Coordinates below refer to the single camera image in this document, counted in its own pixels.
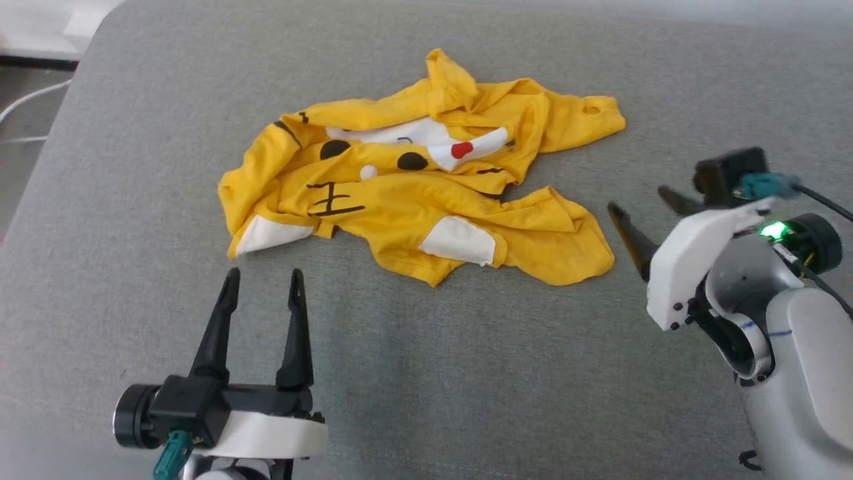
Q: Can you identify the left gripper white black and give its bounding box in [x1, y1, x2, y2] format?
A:
[113, 267, 329, 459]

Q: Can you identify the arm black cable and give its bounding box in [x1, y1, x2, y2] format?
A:
[152, 430, 195, 480]
[738, 172, 853, 317]

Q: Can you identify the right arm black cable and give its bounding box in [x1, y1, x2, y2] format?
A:
[738, 172, 853, 317]

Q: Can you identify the yellow printed T-shirt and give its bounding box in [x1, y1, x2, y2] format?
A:
[218, 48, 627, 288]

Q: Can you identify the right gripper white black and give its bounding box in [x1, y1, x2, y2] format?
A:
[607, 185, 844, 333]

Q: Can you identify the white cable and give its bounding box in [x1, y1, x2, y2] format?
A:
[0, 79, 71, 145]

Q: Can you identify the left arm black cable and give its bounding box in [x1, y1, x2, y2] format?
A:
[152, 430, 195, 480]

